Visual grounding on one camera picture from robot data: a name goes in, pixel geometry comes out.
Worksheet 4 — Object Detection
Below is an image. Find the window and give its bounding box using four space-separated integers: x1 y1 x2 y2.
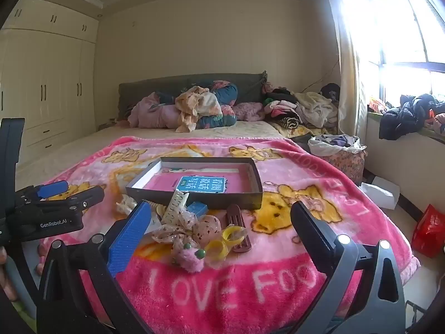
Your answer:
339 0 445 105

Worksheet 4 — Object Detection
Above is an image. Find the pile of clothes on bed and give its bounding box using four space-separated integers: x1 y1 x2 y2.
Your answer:
117 70 268 122

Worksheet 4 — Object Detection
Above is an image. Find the dark blue floral quilt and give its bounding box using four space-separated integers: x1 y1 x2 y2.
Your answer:
156 81 239 127

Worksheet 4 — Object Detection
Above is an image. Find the cream curtain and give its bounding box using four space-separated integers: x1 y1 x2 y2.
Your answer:
325 0 369 147

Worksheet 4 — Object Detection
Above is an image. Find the pink fluffy hair clip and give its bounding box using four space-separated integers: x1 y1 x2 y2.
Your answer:
170 240 209 272

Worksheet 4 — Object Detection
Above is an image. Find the pink printed blanket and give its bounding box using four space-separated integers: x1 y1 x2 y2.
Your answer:
35 136 421 334

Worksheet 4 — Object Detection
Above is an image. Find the small blue box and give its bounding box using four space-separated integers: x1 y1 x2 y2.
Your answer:
187 201 208 216

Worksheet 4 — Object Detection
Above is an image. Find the red bag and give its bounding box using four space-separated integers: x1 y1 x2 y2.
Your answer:
411 204 445 259

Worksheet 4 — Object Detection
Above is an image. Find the white claw hair clip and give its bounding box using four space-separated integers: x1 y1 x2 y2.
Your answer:
116 195 138 214

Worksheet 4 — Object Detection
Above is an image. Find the yellow ring hair tie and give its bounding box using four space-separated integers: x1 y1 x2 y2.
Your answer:
205 226 247 261

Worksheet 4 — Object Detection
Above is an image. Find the white box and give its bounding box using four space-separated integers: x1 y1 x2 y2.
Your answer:
360 177 400 210

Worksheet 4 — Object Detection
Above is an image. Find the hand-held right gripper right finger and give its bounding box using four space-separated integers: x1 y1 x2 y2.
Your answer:
290 200 407 334

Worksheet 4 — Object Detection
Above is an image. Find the shallow brown cardboard box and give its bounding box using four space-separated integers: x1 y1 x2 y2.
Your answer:
125 157 264 211

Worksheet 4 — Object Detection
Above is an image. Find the dark jacket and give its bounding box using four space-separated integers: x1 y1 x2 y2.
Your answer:
379 94 445 141

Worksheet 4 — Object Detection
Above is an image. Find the pink fluffy hair accessory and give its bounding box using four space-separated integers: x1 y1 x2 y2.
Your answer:
151 214 223 251

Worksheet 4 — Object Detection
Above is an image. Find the pink pillow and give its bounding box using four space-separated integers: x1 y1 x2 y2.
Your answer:
232 102 266 122

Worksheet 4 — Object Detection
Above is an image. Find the person's left hand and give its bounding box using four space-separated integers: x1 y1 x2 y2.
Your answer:
0 245 19 301

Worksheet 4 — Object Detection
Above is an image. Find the white comb hair clip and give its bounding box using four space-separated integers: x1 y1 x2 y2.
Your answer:
162 188 190 225

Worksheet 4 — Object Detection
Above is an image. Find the orange and cream cloth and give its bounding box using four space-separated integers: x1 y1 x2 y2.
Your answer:
175 86 223 133

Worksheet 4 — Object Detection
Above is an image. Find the orange and black cloth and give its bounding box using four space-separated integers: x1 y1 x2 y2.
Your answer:
433 111 445 136

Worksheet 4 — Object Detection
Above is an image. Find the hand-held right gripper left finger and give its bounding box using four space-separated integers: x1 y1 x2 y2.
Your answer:
36 200 154 334

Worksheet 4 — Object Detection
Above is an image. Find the floral laundry basket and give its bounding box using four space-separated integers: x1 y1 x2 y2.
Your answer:
308 135 367 185

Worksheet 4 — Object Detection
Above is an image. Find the cream wardrobe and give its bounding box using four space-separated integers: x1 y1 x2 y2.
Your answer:
0 0 100 168

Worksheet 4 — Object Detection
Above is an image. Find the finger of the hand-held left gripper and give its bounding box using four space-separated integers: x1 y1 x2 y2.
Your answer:
45 186 105 213
14 180 69 205

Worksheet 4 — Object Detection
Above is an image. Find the beige spiral hair tie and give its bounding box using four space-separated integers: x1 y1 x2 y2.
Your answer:
148 200 167 224

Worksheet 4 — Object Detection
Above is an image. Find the brown hair clip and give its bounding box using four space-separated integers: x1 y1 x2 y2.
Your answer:
226 204 253 253

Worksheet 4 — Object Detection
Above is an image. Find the pink quilt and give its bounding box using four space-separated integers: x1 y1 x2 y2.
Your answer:
128 92 181 129

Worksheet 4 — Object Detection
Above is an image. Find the cream bed sheet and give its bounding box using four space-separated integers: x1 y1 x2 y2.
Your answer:
17 120 334 181

